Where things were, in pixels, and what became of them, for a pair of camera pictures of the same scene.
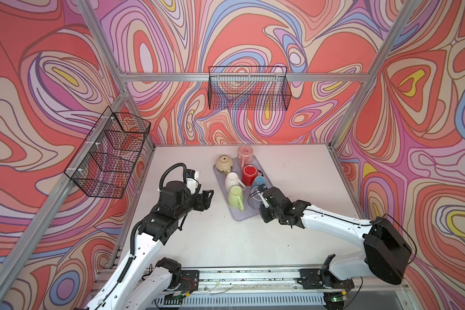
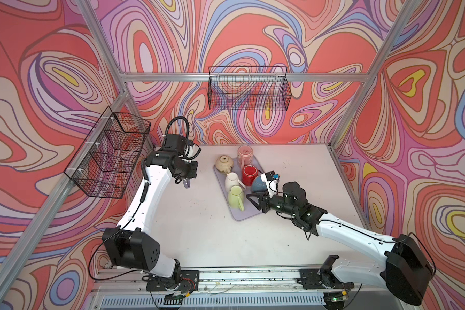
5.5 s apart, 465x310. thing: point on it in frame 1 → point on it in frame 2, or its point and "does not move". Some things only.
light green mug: [236, 197] does not move
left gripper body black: [199, 203] → [187, 169]
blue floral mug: [259, 180] does not move
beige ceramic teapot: [225, 163] does not move
